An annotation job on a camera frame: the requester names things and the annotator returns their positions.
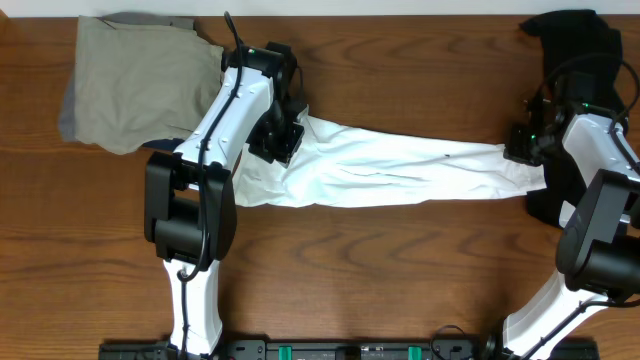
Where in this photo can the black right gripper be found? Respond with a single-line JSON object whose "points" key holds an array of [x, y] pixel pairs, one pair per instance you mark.
{"points": [[513, 148]]}

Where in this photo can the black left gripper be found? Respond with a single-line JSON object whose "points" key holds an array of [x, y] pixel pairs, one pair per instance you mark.
{"points": [[284, 151]]}

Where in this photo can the white printed t-shirt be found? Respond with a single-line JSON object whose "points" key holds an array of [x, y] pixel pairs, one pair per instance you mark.
{"points": [[347, 167]]}

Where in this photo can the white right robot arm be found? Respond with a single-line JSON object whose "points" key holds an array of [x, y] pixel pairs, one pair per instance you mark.
{"points": [[597, 263]]}

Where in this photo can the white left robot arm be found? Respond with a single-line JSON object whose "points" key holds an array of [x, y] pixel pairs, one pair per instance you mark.
{"points": [[190, 210]]}

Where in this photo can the black logo t-shirt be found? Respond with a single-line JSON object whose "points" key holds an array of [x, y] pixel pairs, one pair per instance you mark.
{"points": [[572, 40]]}

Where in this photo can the dark blue folded garment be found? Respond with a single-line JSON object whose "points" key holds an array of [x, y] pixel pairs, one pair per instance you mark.
{"points": [[171, 143]]}

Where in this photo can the khaki folded garment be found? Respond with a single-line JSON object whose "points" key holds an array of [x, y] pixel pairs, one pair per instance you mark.
{"points": [[136, 83]]}

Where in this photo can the grey folded garment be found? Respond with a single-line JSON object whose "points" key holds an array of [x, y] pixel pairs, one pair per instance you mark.
{"points": [[66, 120]]}

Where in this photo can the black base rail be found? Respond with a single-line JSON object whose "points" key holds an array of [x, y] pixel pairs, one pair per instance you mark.
{"points": [[458, 347]]}

